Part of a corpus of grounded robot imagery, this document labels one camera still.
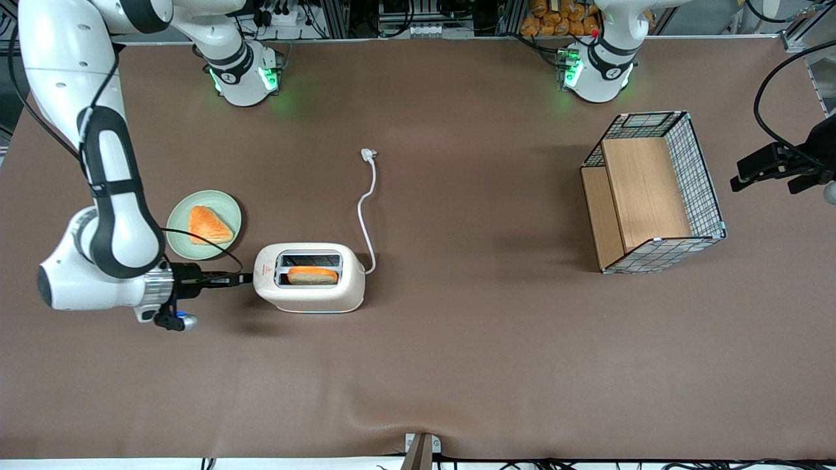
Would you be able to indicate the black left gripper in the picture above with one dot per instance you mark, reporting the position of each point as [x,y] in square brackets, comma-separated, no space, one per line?
[820,146]

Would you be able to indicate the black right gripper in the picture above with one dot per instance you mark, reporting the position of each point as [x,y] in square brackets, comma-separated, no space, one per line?
[187,273]

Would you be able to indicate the white two-slot toaster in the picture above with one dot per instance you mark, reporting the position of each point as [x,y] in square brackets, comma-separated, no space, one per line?
[313,297]

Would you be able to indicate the triangular orange toast piece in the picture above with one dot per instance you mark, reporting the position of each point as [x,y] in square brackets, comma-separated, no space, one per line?
[206,227]

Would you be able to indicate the pale green plate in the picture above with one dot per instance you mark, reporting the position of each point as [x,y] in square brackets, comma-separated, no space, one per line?
[219,205]

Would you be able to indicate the bread slice with orange crust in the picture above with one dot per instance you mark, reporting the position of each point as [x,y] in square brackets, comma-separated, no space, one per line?
[313,275]

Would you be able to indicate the brown table mat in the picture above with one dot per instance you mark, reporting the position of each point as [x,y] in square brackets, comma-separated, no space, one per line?
[457,365]

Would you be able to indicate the metal table clamp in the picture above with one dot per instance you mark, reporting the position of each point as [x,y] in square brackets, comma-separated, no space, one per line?
[421,454]

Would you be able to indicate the white power strip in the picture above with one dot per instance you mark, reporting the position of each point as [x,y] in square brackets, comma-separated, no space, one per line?
[287,18]

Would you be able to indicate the pile of orange buns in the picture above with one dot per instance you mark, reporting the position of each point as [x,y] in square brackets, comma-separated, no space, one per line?
[555,23]

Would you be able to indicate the white connector block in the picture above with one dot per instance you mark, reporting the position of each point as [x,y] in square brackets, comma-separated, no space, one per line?
[428,30]

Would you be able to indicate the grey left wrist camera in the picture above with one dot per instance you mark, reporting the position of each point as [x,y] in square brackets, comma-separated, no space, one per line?
[831,193]

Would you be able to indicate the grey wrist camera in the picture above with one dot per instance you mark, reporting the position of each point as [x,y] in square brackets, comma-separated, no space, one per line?
[831,193]
[183,321]

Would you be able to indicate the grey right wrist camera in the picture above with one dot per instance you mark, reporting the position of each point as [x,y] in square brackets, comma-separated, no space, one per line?
[183,321]

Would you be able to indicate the aluminium frame profile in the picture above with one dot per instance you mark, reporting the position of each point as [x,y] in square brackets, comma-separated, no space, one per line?
[800,32]

